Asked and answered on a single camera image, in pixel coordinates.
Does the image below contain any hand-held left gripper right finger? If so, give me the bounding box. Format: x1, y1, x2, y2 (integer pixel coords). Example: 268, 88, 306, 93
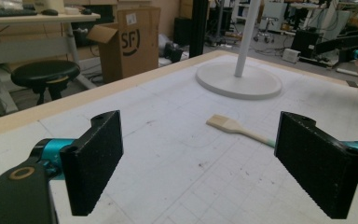
274, 111, 358, 219

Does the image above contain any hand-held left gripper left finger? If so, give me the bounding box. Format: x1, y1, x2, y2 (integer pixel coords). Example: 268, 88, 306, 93
31, 110, 124, 217

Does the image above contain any wooden spatula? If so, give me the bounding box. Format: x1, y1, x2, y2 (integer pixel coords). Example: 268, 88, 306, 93
205, 114, 277, 148

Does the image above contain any black equipment box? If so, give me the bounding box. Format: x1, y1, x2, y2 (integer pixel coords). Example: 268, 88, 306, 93
291, 29, 321, 59

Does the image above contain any white power adapter box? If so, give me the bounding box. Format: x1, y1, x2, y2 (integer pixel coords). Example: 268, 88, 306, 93
282, 48, 302, 64

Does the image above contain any black round stool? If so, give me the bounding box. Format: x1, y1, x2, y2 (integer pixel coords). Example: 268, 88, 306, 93
10, 60, 81, 106

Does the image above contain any white stand with round base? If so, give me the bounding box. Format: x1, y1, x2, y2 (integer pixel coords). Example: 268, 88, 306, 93
195, 0, 283, 101

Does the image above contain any brown cardboard box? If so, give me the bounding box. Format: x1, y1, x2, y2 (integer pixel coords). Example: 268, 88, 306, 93
87, 6, 161, 84

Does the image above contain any white desk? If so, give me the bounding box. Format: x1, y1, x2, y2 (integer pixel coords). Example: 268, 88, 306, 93
0, 12, 102, 115

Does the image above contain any black bag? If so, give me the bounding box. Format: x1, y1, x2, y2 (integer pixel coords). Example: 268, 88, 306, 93
163, 41, 185, 63

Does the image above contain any black computer mouse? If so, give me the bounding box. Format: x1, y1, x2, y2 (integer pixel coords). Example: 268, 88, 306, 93
40, 8, 60, 17

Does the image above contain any black keyboard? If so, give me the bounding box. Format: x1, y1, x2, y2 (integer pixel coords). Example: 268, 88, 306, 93
0, 7, 38, 19

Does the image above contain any black upright post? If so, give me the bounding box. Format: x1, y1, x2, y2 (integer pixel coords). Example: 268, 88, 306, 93
188, 0, 210, 59

